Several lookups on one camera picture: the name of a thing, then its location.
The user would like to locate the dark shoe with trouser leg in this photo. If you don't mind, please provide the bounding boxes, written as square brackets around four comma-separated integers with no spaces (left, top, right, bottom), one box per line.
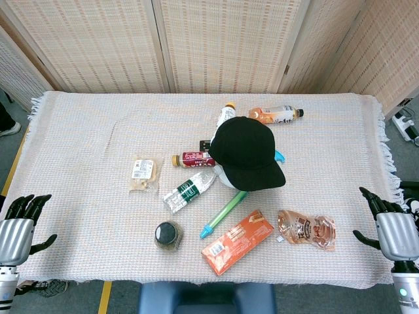
[0,91,22,137]

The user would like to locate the clear water bottle green label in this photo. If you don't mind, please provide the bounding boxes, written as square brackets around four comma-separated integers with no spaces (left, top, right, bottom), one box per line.
[162,170,217,215]

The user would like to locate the white bottle orange cap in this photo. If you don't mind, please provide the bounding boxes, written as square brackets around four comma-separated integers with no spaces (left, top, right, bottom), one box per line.
[215,102,237,130]

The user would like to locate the orange drink bottle black cap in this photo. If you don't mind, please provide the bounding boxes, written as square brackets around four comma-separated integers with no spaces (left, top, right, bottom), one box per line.
[247,104,304,126]

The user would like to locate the orange snack box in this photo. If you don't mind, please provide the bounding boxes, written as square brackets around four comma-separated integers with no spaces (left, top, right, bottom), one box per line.
[200,209,275,277]

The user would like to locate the clear snack packet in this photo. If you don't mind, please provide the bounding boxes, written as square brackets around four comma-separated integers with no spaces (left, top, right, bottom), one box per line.
[128,156,164,194]

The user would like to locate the red label drink bottle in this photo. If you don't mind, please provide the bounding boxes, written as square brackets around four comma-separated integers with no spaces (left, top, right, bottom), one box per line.
[172,150,217,169]

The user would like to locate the woven folding screen panel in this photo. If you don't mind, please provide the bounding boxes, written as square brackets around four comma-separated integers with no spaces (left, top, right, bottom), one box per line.
[0,0,171,94]
[152,0,312,94]
[327,0,419,116]
[0,27,55,112]
[278,0,374,94]

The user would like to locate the dark jar black lid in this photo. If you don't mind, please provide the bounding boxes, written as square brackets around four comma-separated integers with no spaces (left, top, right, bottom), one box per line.
[154,221,184,253]

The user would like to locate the black baseball cap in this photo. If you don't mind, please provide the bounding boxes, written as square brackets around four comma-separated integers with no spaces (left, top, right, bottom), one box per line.
[208,116,287,192]

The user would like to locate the grey worn sneaker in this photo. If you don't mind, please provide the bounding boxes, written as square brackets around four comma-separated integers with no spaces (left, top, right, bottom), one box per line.
[14,279,69,298]

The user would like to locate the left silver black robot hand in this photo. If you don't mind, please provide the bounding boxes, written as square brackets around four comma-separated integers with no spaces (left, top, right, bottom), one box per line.
[0,194,58,266]

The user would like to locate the pale woven fringed tablecloth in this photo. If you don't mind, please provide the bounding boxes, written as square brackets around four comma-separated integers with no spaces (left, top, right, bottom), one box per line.
[0,90,405,290]

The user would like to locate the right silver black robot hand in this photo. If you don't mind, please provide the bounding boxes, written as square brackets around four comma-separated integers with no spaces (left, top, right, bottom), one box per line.
[352,186,419,262]

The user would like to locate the black white object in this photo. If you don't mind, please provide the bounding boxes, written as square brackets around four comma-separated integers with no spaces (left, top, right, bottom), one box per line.
[398,181,419,215]

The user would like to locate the orange transparent snack pouch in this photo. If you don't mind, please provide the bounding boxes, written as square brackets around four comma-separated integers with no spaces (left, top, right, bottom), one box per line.
[277,209,337,252]

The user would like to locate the white power strip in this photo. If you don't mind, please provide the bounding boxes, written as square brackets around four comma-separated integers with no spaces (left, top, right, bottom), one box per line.
[392,113,419,142]

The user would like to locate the green tube blue ends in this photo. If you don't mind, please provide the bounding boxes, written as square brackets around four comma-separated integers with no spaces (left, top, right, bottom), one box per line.
[200,150,286,239]

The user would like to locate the white foam mannequin head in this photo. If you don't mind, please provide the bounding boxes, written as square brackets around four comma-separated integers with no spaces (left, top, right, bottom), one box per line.
[211,130,237,190]

